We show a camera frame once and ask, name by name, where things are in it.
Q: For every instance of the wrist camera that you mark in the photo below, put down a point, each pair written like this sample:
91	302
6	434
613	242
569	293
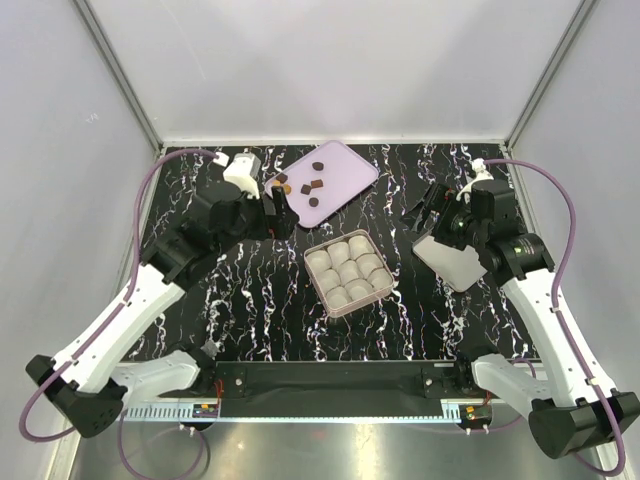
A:
242	172
481	174

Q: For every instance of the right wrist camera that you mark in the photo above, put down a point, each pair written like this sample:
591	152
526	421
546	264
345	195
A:
481	174

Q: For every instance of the pink chocolate tin box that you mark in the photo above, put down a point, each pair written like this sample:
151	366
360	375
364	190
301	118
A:
348	273

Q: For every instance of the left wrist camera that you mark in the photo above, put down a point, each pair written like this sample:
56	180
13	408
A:
242	172

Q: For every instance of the silver tin lid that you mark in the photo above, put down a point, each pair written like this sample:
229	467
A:
459	269

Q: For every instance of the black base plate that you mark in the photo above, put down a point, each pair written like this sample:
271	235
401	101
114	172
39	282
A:
334	390

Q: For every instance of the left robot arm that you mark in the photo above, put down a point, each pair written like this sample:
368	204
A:
86	382

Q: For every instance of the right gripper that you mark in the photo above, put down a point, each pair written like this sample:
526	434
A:
442	199

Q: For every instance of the lilac plastic tray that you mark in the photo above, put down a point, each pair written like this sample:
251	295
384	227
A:
323	181

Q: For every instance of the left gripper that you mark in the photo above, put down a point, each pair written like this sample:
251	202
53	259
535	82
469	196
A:
285	217

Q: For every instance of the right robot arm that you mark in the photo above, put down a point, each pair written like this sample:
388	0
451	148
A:
467	234

